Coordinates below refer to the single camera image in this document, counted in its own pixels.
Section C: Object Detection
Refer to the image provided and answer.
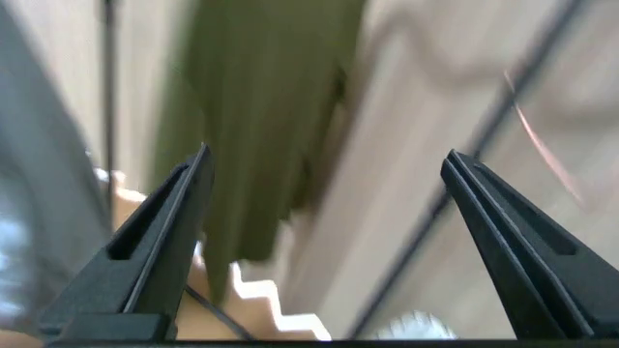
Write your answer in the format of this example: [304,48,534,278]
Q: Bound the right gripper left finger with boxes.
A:
[38,143,216,342]

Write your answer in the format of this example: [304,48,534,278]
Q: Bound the green long-sleeved shirt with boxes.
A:
[149,0,368,304]

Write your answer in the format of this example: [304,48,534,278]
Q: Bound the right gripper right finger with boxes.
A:
[439,148,619,339]

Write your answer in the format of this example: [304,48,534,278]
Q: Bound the pink clothes hanger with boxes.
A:
[502,70,589,209]

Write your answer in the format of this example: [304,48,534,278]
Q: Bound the beige curtain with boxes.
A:
[0,0,619,339]

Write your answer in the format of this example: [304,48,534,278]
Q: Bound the black clothes rack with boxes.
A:
[99,0,584,341]

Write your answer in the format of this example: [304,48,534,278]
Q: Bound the white laundry basket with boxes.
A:
[376,310,458,340]

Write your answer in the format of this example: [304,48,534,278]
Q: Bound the pale grey shorts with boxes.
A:
[0,0,115,337]

